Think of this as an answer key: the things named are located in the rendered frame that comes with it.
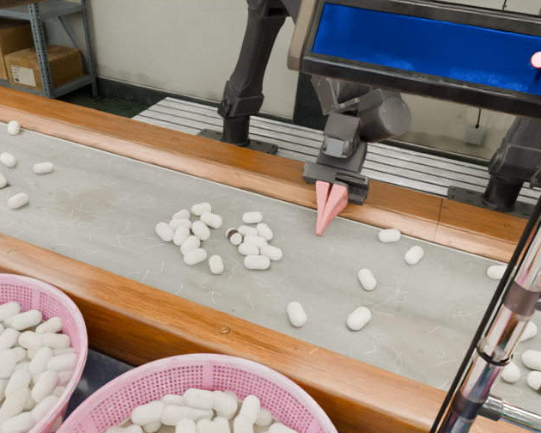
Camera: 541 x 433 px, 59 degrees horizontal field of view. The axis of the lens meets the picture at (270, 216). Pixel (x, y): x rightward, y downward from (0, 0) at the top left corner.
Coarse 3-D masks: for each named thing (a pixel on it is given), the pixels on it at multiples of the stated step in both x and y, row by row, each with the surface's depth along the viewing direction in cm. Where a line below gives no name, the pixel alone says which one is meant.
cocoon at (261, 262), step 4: (248, 256) 66; (252, 256) 66; (256, 256) 66; (260, 256) 66; (264, 256) 66; (244, 260) 66; (248, 260) 65; (252, 260) 65; (256, 260) 65; (260, 260) 65; (264, 260) 65; (268, 260) 66; (244, 264) 66; (248, 264) 65; (252, 264) 65; (256, 264) 65; (260, 264) 65; (264, 264) 65; (268, 264) 66; (248, 268) 66; (252, 268) 66; (256, 268) 66; (260, 268) 66; (264, 268) 66
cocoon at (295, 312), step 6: (288, 306) 59; (294, 306) 58; (300, 306) 59; (288, 312) 59; (294, 312) 58; (300, 312) 58; (294, 318) 57; (300, 318) 57; (306, 318) 58; (294, 324) 57; (300, 324) 57
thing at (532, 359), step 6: (528, 354) 55; (534, 354) 55; (540, 354) 55; (522, 360) 56; (528, 360) 55; (534, 360) 55; (540, 360) 55; (528, 366) 55; (534, 366) 55; (540, 366) 55
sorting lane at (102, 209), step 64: (0, 128) 96; (0, 192) 77; (64, 192) 78; (128, 192) 80; (192, 192) 82; (128, 256) 66; (320, 256) 70; (384, 256) 72; (448, 256) 73; (256, 320) 58; (320, 320) 59; (384, 320) 60; (448, 320) 61; (448, 384) 53; (512, 384) 54
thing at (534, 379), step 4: (532, 372) 53; (536, 372) 53; (540, 372) 53; (528, 376) 53; (532, 376) 53; (536, 376) 53; (540, 376) 52; (528, 380) 53; (532, 380) 53; (536, 380) 52; (540, 380) 52; (532, 384) 53; (536, 384) 52; (540, 384) 52; (536, 388) 53
